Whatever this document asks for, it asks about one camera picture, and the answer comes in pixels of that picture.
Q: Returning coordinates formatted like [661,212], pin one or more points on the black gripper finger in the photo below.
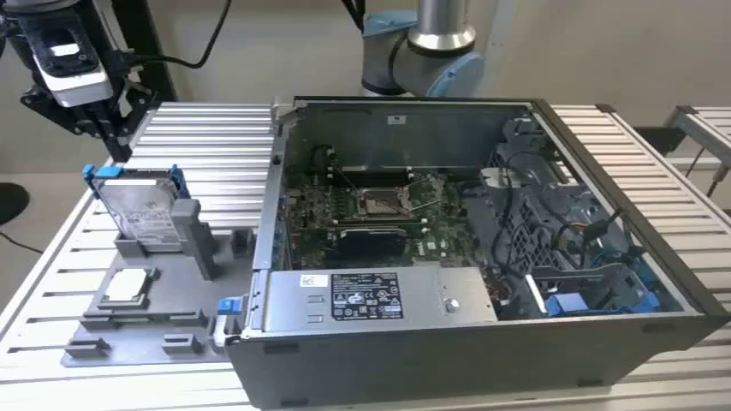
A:
[68,122]
[137,100]

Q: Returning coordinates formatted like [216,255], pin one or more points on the hard disk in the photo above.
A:
[137,210]

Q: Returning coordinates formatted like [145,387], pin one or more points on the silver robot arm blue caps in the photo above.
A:
[393,55]

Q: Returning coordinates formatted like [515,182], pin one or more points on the grey disk bay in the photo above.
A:
[548,214]

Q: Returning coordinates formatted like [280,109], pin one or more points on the black chair base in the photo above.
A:
[12,201]

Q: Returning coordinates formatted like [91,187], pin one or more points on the silver CPU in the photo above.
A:
[128,286]

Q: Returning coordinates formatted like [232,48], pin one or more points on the thin metal locking lever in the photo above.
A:
[345,177]

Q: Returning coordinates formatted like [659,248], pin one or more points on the RAM slot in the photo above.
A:
[376,220]
[371,170]

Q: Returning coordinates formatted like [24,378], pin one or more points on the grey parts rack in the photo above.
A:
[171,299]

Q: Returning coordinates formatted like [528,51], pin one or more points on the CPU socket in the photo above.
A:
[381,202]

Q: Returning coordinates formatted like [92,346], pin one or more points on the blue case latch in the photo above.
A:
[227,306]

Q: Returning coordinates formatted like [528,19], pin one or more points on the black graphics card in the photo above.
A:
[371,242]

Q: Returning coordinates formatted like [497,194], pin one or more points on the green motherboard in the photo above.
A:
[445,240]

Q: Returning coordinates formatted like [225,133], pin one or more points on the silver power supply unit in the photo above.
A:
[423,299]

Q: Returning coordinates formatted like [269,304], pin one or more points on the black PC case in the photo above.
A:
[433,364]

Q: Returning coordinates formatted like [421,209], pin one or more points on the metal slat side table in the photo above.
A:
[701,128]

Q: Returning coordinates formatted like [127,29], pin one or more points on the black upright post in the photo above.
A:
[156,34]

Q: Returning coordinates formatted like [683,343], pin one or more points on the blue plastic bracket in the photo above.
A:
[565,305]

